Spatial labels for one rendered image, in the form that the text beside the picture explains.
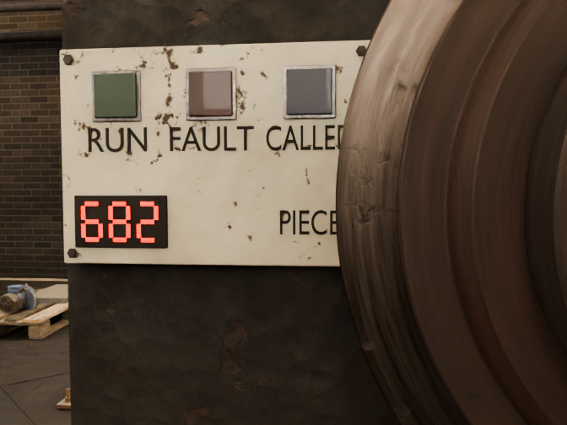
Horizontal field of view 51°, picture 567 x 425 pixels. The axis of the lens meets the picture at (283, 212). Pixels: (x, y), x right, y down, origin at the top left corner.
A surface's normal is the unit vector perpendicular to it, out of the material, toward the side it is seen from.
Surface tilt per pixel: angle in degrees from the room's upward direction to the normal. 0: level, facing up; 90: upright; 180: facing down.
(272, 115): 90
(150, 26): 90
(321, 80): 90
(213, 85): 90
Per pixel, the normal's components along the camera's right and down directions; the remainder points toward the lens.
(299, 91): -0.12, 0.05
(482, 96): -0.88, -0.30
